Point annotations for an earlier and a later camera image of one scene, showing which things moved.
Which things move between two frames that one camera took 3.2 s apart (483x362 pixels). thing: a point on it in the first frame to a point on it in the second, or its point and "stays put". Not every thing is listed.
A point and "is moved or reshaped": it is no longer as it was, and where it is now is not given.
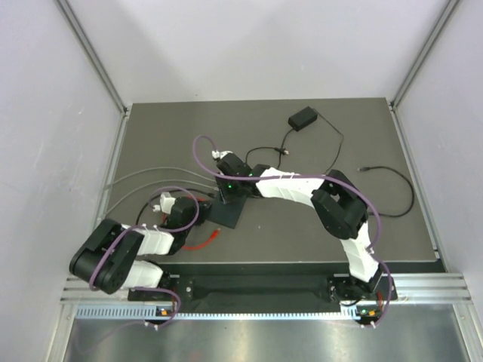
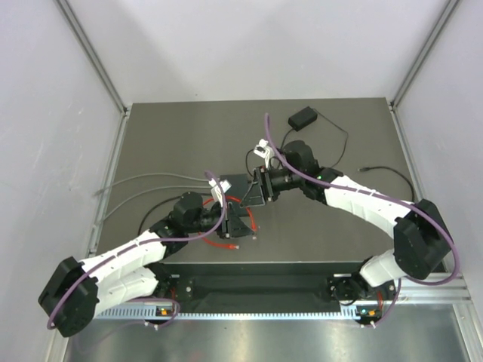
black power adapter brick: [303, 118] stays put
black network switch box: [226, 209] is moved or reshaped
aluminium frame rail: [411, 289] stays put
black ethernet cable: [364, 168] stays put
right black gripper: [226, 195] to [255, 195]
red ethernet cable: [195, 247] to [224, 245]
